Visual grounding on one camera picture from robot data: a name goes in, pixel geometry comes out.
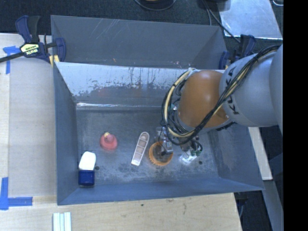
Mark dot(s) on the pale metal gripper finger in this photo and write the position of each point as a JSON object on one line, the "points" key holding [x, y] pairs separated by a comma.
{"points": [[160, 134], [169, 146]]}

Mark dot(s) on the white toy boat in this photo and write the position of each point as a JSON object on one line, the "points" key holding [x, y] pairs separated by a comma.
{"points": [[140, 149]]}

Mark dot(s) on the red round toy, yellow top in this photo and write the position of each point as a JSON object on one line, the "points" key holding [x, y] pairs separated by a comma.
{"points": [[108, 141]]}

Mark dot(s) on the blue bottle with white cap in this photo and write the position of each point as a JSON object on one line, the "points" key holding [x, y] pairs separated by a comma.
{"points": [[86, 170]]}

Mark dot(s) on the grey metal bin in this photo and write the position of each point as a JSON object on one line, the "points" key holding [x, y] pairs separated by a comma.
{"points": [[134, 42]]}

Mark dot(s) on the pale wood board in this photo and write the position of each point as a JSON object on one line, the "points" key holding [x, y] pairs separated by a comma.
{"points": [[31, 129]]}

